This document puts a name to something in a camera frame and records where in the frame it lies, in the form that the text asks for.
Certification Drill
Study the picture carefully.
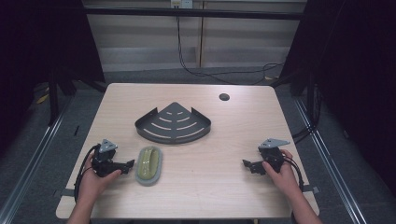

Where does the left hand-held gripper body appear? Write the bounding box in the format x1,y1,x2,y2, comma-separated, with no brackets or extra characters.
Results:
92,138,124,178

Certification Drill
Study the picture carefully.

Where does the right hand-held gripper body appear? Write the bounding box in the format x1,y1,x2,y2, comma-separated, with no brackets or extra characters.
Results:
257,137,291,174

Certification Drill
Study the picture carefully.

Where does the person's right hand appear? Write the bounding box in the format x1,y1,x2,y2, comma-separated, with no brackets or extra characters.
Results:
262,149,302,199

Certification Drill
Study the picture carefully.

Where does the person's left hand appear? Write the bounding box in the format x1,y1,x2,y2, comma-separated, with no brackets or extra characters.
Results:
77,155,122,203

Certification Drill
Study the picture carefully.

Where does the black corner shelf rack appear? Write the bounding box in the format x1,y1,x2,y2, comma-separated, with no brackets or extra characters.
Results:
134,101,212,146

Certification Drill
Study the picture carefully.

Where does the black metal stand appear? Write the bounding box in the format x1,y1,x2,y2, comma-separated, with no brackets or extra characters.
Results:
47,73,61,127

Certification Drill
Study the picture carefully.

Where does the yellow scrap on floor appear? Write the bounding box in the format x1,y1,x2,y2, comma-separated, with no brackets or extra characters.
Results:
35,92,50,105

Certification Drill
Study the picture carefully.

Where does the dark curtain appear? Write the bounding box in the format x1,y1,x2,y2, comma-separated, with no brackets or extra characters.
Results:
270,0,396,197
0,0,106,157

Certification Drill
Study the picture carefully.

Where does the black horizontal bar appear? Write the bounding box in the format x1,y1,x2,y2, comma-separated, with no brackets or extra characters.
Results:
83,7,304,21

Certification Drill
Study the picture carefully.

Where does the left hand-held gripper cable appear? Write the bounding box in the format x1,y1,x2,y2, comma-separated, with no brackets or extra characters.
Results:
73,144,101,203

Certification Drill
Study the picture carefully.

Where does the hand-held gripper cable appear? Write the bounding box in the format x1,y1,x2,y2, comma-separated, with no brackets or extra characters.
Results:
73,144,101,203
281,154,305,192

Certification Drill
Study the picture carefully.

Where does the right hand-held gripper cable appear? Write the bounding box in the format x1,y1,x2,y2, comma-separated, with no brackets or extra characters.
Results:
281,154,305,192

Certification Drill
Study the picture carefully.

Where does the metal floor rail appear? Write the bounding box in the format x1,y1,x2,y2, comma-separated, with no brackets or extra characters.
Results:
0,92,76,224
293,97,370,224

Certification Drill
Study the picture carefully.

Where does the black cable on floor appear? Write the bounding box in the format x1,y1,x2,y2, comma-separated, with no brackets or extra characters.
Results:
176,15,285,86

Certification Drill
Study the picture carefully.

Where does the white wall socket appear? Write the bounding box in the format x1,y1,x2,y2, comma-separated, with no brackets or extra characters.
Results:
170,0,194,9

